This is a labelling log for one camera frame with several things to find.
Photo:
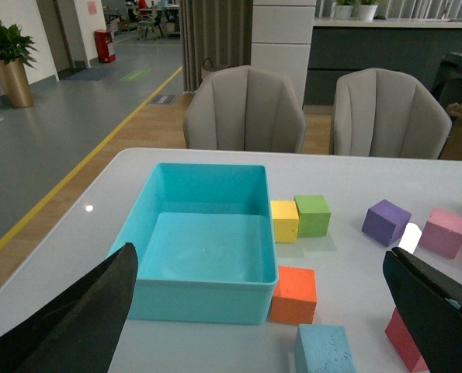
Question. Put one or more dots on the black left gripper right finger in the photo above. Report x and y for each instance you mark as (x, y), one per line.
(430, 305)

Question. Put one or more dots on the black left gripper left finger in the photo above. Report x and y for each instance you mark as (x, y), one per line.
(78, 331)

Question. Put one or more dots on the light blue foam block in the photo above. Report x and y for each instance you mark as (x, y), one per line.
(323, 348)

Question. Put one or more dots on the red foam block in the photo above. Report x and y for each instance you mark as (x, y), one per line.
(403, 343)

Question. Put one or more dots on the pink foam block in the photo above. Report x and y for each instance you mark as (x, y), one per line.
(442, 233)

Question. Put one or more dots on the purple foam block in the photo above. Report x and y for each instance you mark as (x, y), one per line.
(385, 222)

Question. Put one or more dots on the orange foam block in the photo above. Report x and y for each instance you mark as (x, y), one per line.
(295, 296)

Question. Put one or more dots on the turquoise plastic bin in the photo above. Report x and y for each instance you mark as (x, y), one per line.
(204, 239)

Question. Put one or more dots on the green foam block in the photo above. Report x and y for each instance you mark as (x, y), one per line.
(314, 215)

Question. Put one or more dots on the yellow foam block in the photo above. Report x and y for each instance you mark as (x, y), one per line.
(285, 220)

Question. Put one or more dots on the right beige chair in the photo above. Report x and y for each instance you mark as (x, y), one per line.
(390, 114)

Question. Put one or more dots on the beige chair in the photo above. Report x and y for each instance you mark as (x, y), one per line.
(245, 109)
(390, 114)

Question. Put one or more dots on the black appliance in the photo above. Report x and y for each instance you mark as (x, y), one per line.
(447, 86)

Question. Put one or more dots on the left beige chair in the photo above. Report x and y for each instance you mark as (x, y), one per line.
(245, 109)

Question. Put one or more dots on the dark grey counter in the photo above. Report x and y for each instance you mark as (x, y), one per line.
(341, 47)

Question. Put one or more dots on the potted plant gold pot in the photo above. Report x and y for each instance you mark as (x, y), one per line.
(15, 53)

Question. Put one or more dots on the red cabinet box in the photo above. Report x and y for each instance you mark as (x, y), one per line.
(104, 46)

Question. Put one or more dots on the white planter pots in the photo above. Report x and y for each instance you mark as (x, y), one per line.
(363, 10)

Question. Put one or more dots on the white drawer cabinet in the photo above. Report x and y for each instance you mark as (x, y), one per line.
(281, 39)

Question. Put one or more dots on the grey curtain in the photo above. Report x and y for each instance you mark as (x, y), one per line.
(217, 30)

